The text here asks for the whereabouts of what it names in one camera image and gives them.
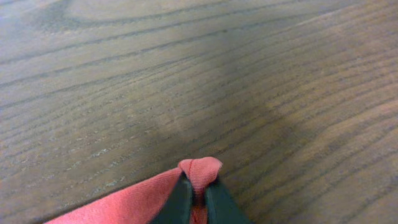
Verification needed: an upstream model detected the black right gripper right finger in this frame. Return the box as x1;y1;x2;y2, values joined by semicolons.
205;177;252;224

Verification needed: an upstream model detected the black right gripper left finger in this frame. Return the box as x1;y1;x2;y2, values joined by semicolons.
150;172;194;224

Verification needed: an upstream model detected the red t-shirt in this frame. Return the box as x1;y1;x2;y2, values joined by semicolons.
49;157;222;224

